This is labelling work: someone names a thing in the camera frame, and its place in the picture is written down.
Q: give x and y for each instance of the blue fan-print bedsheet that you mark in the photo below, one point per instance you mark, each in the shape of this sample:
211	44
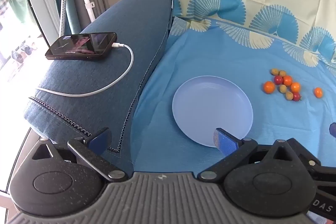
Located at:
210	56

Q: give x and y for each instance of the pairs of shoes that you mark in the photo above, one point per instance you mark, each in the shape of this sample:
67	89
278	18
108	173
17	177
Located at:
23	52

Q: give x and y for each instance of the small orange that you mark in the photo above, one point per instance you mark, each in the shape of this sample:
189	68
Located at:
295	87
269	87
318	92
287	80

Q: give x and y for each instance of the black smartphone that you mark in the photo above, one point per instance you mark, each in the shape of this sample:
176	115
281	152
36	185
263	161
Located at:
78	44

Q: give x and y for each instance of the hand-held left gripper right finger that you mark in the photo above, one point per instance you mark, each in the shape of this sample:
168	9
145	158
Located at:
224	142

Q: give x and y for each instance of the tan longan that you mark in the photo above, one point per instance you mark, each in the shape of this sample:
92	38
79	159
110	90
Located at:
283	88
274	71
282	73
289	95

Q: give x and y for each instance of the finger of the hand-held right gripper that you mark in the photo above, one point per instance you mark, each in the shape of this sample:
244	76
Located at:
305	154
333	130

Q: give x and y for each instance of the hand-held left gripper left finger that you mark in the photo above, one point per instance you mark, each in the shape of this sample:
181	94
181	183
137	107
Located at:
98	140

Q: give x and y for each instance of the light blue plastic plate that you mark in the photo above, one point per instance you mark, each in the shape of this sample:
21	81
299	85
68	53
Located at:
210	108

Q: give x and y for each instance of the red cherry tomato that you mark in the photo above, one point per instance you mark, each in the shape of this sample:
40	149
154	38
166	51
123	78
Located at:
297	96
278	79

